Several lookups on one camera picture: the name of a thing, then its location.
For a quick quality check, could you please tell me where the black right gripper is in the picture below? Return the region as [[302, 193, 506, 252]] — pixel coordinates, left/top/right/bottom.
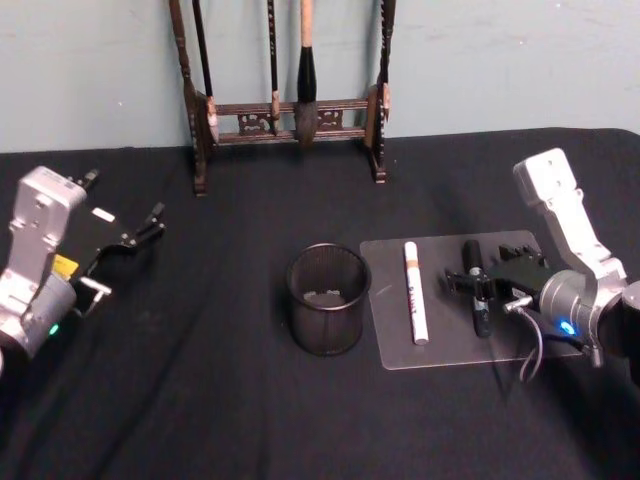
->
[[443, 242, 552, 302]]

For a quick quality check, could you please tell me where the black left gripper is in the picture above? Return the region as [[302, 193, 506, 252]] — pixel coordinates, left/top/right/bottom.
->
[[49, 168, 168, 301]]

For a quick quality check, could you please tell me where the black marker pen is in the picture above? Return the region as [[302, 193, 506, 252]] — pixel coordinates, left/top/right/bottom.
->
[[461, 239, 495, 338]]

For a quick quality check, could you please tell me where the white marker pen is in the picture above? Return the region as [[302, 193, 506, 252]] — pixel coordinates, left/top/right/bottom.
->
[[402, 240, 432, 347]]

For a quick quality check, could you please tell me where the clear plastic board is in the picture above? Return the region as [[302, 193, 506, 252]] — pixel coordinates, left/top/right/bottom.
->
[[359, 229, 585, 372]]

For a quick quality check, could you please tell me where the black mesh pen cup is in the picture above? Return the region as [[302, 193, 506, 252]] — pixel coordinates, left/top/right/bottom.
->
[[285, 242, 373, 358]]

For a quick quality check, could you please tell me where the dark wooden brush rack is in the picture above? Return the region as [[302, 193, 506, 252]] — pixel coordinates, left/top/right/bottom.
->
[[168, 0, 398, 197]]

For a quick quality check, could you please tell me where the black table cloth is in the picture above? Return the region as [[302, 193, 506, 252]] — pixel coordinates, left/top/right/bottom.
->
[[0, 127, 640, 480]]

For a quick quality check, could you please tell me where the large black-ferrule calligraphy brush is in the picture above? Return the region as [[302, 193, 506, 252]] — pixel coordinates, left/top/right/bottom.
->
[[292, 0, 320, 147]]

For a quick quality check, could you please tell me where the right gripper grey cable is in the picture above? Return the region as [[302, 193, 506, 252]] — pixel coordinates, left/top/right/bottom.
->
[[501, 294, 557, 385]]

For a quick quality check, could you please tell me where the thin dark-handled calligraphy brush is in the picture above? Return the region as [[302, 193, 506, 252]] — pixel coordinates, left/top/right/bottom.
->
[[191, 0, 221, 142]]

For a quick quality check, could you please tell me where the spotted-handle thin calligraphy brush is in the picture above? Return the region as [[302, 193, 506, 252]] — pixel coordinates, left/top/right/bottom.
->
[[266, 0, 282, 135], [378, 0, 397, 122]]

